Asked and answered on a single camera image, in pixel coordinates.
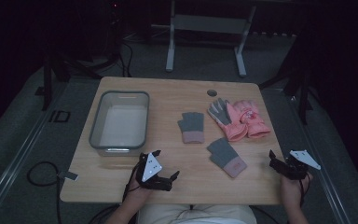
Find grey knit glove pink cuff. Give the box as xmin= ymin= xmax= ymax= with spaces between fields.
xmin=206 ymin=137 xmax=248 ymax=179
xmin=177 ymin=111 xmax=206 ymax=145

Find hand-held gripper cable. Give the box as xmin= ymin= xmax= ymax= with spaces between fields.
xmin=121 ymin=161 xmax=143 ymax=203
xmin=297 ymin=173 xmax=311 ymax=209

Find grey metal desk frame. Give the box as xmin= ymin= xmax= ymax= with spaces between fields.
xmin=165 ymin=0 xmax=257 ymax=78

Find small metal table bracket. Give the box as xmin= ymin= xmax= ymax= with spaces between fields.
xmin=57 ymin=171 xmax=79 ymax=182

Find person's left hand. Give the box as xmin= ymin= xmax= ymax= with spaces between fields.
xmin=124 ymin=178 xmax=153 ymax=203

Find pink ski glove grey palm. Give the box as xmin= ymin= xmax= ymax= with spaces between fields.
xmin=207 ymin=97 xmax=249 ymax=143

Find black floor cable loop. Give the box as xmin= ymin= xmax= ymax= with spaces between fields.
xmin=26 ymin=161 xmax=63 ymax=224

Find left hand-held gripper cable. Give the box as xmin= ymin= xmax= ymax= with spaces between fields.
xmin=121 ymin=161 xmax=143 ymax=203

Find clear plastic bin grey rim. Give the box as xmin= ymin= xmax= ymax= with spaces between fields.
xmin=89 ymin=90 xmax=150 ymax=157

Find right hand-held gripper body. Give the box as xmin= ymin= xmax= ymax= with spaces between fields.
xmin=274 ymin=149 xmax=322 ymax=181

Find thin black floor cables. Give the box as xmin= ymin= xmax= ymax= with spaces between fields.
xmin=117 ymin=39 xmax=135 ymax=78

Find aluminium floor rail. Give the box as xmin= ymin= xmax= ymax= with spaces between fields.
xmin=0 ymin=85 xmax=73 ymax=224
xmin=285 ymin=91 xmax=353 ymax=224

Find black tripod stand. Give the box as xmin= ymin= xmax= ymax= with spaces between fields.
xmin=34 ymin=52 xmax=120 ymax=112
xmin=258 ymin=31 xmax=317 ymax=126

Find person's lap in light trousers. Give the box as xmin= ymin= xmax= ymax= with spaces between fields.
xmin=136 ymin=203 xmax=258 ymax=224

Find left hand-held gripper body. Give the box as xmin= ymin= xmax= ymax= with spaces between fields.
xmin=135 ymin=151 xmax=173 ymax=192

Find right hand-held gripper cable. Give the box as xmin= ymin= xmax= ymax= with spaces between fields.
xmin=297 ymin=173 xmax=311 ymax=209

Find person's right hand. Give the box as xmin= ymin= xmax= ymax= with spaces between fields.
xmin=280 ymin=172 xmax=313 ymax=203

